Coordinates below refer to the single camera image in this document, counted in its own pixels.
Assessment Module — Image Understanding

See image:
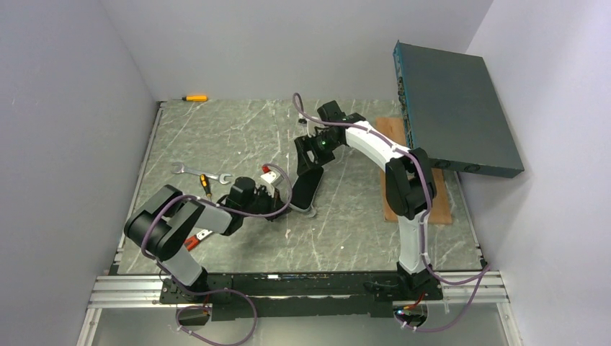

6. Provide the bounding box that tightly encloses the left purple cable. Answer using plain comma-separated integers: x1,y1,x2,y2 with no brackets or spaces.
140,164,293,346

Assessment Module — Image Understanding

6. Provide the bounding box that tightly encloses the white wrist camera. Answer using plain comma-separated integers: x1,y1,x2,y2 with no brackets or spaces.
298,117,326,138
260,165,279,197

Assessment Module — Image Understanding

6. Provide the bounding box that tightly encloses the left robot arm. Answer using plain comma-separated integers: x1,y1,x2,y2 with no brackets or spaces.
123,177,289,293

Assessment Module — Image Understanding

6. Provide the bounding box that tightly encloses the dark teal flat box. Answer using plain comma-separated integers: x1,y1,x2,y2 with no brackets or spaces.
393,42,525,179

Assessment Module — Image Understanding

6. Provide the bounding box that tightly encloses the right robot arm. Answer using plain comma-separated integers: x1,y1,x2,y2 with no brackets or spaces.
293,94,437,291

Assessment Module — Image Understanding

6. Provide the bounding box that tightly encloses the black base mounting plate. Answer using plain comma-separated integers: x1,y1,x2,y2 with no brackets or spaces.
159,270,443,321

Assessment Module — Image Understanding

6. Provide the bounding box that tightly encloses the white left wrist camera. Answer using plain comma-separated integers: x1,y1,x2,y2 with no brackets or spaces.
260,165,279,197

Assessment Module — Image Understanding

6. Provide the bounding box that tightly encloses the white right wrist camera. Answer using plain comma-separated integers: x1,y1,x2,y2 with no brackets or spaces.
298,117,326,138

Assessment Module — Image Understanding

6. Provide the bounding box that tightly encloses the red handled adjustable wrench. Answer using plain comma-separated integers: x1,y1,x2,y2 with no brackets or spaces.
184,229,213,252

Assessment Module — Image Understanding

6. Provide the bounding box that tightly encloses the aluminium frame rail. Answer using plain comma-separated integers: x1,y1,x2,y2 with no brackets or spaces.
77,271,523,345

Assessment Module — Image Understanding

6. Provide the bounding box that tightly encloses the black grey zippered case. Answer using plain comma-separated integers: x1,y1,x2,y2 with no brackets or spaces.
290,167,324,217

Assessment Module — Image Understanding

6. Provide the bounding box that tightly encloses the orange handled tool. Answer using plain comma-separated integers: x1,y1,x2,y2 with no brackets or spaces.
182,95,208,102

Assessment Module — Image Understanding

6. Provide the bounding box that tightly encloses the silver open-end wrench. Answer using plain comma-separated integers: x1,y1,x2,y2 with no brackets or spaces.
171,162,233,185

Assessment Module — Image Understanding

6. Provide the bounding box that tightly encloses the brown wooden board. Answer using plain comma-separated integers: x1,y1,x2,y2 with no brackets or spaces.
375,117,453,226

